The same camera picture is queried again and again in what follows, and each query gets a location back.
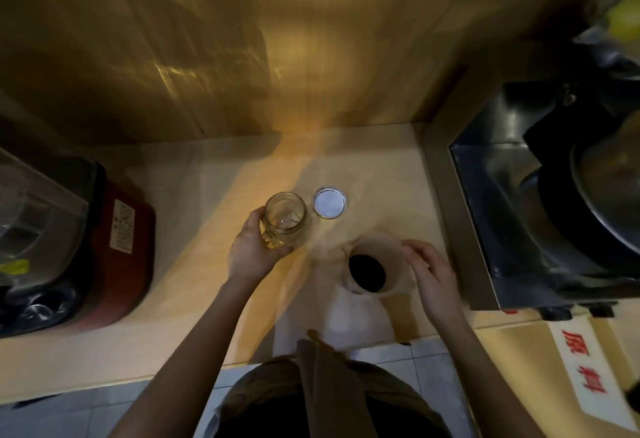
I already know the yellow item in plastic bag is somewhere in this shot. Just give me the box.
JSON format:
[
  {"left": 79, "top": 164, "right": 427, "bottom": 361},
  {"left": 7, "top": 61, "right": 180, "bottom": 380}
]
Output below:
[{"left": 575, "top": 0, "right": 640, "bottom": 61}]

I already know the white sign with red print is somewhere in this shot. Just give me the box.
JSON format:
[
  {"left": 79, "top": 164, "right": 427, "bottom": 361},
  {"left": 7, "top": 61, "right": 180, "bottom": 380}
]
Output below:
[{"left": 549, "top": 319, "right": 639, "bottom": 432}]

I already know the olive clothing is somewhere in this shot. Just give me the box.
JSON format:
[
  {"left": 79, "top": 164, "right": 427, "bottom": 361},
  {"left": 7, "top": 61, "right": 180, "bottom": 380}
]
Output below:
[{"left": 203, "top": 330, "right": 453, "bottom": 438}]

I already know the yellow cabinet panel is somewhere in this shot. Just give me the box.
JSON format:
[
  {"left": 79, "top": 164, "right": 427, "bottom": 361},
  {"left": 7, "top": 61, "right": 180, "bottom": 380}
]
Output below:
[{"left": 473, "top": 311, "right": 640, "bottom": 438}]

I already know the person's left forearm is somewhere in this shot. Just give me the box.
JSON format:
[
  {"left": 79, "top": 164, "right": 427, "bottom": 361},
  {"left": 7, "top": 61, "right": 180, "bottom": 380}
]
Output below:
[{"left": 107, "top": 277, "right": 263, "bottom": 438}]

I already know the white cup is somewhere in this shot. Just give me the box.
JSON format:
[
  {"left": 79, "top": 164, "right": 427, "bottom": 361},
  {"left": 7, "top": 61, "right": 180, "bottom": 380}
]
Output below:
[{"left": 341, "top": 234, "right": 417, "bottom": 299}]

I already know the steel bowl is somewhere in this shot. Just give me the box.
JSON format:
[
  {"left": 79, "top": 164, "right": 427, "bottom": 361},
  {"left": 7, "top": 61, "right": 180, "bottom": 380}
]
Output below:
[{"left": 569, "top": 111, "right": 640, "bottom": 257}]

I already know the clear glass jar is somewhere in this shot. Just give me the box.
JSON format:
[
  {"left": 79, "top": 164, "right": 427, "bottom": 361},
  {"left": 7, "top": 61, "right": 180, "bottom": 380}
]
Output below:
[{"left": 259, "top": 191, "right": 309, "bottom": 250}]

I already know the person's left hand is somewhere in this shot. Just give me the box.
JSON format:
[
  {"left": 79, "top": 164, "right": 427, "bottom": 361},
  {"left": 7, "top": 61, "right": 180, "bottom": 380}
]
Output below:
[{"left": 227, "top": 206, "right": 296, "bottom": 289}]

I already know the red blender base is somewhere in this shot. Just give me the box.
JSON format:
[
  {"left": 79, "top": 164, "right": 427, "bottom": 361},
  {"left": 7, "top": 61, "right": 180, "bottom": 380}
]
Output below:
[{"left": 65, "top": 177, "right": 157, "bottom": 331}]

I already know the round metal jar lid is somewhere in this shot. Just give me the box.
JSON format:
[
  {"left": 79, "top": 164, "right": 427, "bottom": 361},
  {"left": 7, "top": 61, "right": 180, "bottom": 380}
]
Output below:
[{"left": 312, "top": 186, "right": 348, "bottom": 221}]

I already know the stainless steel sink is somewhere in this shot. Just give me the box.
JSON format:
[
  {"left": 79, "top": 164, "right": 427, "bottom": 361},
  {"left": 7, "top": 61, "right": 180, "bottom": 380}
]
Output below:
[{"left": 422, "top": 67, "right": 640, "bottom": 313}]

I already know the person's right forearm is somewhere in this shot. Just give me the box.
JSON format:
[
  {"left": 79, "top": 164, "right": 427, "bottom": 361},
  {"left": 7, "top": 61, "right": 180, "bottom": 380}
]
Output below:
[{"left": 429, "top": 311, "right": 547, "bottom": 438}]

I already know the person's right hand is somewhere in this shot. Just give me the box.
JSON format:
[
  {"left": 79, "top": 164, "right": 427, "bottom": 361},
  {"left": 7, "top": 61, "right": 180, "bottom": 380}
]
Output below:
[{"left": 402, "top": 239, "right": 467, "bottom": 329}]

